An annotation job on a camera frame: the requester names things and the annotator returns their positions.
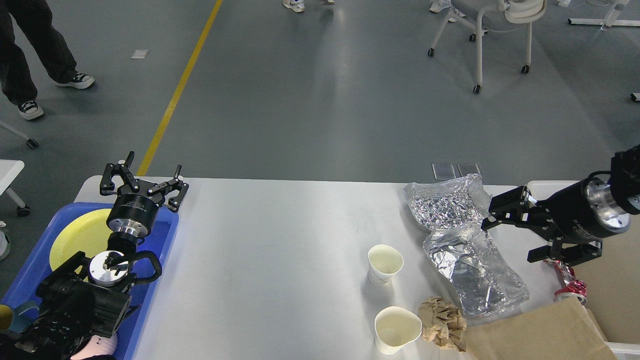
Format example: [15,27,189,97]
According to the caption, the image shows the brown paper bag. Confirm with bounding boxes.
[464,298,617,360]

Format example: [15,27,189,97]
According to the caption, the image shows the crumpled brown paper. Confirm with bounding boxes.
[417,296,467,353]

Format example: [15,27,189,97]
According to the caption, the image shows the dark teal mug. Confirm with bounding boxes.
[0,300,39,333]

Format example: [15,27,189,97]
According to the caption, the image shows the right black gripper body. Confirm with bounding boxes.
[530,178,632,245]

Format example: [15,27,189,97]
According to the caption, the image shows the blue plastic tray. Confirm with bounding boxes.
[1,202,179,360]

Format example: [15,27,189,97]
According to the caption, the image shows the person in blue jeans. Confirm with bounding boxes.
[282,0,336,14]

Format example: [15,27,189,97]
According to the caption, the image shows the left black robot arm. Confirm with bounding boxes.
[1,152,189,360]

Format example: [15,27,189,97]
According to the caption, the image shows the red crumpled wrapper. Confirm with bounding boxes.
[543,259,587,306]

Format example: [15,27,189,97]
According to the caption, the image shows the white paper cup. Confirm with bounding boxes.
[374,306,423,356]
[367,244,405,285]

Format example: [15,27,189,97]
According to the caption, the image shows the pink mug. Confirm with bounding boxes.
[70,333,118,360]

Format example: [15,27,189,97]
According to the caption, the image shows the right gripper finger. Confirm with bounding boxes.
[526,240,602,265]
[481,186,553,231]

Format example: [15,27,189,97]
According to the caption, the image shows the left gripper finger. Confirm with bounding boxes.
[99,151,142,197]
[148,164,190,214]

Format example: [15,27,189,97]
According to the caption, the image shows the lower white paper cup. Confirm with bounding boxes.
[374,306,423,356]

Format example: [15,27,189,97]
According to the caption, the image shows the white wheeled chair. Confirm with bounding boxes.
[427,0,547,94]

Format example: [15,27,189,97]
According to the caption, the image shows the yellow plastic plate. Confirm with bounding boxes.
[49,208,112,271]

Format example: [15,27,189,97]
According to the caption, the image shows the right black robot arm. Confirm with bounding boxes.
[481,146,640,267]

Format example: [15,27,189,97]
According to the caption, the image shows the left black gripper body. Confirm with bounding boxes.
[106,193,160,239]

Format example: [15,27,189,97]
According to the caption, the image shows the grey floor plates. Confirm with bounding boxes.
[431,162,482,182]

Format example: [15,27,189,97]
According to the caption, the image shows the upper white paper cup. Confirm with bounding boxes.
[367,244,405,285]

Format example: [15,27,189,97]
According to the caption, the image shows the white side table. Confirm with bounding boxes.
[0,159,31,217]

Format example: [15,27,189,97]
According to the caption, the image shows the person in dark trousers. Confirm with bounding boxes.
[0,0,96,121]

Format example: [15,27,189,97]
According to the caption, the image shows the white table frame base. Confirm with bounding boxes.
[567,0,640,31]

